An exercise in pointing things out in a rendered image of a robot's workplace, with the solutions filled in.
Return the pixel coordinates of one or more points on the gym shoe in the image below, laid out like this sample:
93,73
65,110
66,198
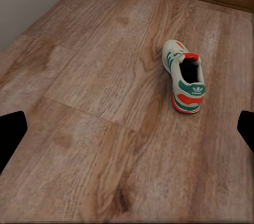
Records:
186,72

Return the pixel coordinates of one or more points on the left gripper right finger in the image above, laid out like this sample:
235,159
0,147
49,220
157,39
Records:
246,127

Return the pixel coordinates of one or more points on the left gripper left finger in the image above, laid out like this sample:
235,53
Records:
12,128

